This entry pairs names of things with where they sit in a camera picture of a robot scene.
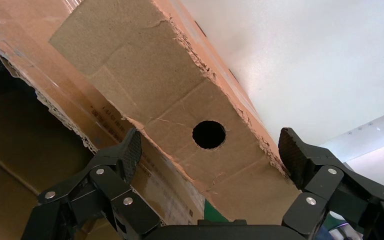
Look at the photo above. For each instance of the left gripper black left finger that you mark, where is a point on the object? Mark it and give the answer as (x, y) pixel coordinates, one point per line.
(109, 185)

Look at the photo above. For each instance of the small cardboard box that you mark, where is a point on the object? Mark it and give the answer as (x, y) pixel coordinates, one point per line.
(152, 82)

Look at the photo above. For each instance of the light grey metal rail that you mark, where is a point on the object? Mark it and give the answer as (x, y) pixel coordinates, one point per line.
(364, 139)

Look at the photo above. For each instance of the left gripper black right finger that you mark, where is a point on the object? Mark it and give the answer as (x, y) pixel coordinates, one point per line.
(324, 185)

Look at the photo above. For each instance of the large cardboard box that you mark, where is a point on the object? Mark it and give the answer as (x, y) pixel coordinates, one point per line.
(19, 159)

